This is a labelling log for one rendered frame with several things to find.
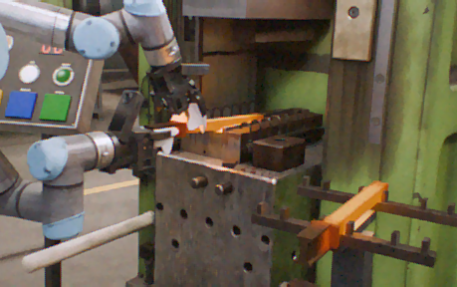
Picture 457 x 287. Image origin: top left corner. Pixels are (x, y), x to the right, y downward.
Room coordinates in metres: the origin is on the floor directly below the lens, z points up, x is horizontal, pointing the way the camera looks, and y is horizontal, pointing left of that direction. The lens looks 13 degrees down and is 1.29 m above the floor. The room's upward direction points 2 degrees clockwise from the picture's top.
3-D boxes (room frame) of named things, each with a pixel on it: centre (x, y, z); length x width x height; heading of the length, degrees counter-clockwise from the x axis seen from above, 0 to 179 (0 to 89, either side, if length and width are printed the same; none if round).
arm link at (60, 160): (1.09, 0.32, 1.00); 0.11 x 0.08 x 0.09; 143
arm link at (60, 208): (1.09, 0.33, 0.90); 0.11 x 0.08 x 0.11; 66
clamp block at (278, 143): (1.42, -0.12, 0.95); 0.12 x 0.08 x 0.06; 143
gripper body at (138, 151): (1.22, 0.22, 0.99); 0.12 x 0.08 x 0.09; 143
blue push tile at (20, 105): (1.62, 0.58, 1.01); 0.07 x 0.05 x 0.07; 78
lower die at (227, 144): (1.65, -0.07, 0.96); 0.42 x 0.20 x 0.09; 143
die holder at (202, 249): (1.62, -0.12, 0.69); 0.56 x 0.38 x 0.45; 143
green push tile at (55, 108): (1.60, 0.48, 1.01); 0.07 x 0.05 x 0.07; 78
